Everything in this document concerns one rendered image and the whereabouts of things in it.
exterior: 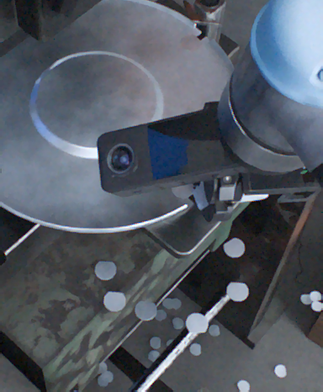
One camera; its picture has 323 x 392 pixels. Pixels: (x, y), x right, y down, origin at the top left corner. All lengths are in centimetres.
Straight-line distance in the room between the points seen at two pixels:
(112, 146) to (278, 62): 21
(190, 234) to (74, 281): 17
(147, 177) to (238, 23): 142
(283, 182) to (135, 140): 11
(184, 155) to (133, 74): 26
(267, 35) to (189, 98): 40
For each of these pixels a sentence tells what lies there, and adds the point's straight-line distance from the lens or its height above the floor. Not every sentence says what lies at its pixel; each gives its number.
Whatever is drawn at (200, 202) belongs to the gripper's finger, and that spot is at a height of 83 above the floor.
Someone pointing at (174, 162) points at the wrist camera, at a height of 94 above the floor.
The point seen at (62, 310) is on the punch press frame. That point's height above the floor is 64.
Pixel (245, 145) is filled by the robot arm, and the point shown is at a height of 100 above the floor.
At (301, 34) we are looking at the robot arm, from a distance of 36.
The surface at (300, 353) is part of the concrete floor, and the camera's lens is 151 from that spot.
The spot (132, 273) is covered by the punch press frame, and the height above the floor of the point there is 64.
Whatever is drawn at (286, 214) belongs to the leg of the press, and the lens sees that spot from 108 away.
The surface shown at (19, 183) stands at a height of 78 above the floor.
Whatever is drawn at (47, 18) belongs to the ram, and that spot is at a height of 92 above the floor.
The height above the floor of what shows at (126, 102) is 79.
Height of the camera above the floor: 138
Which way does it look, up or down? 57 degrees down
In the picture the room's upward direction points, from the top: 6 degrees clockwise
